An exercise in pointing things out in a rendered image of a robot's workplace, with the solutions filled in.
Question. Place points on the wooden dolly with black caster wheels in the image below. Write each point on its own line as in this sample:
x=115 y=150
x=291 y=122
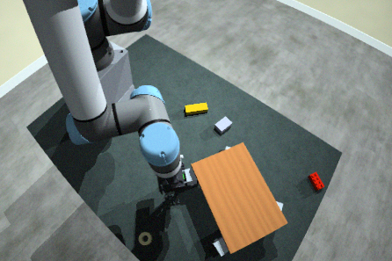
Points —
x=240 y=201

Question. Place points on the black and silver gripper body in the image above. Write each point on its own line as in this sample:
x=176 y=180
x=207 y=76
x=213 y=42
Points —
x=172 y=182

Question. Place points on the red toy building brick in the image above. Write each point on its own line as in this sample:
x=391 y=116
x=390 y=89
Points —
x=316 y=181

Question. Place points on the yellow rectangular block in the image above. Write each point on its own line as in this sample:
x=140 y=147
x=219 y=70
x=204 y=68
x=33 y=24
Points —
x=192 y=109

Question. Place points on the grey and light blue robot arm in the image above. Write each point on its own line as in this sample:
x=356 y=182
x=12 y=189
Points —
x=62 y=28

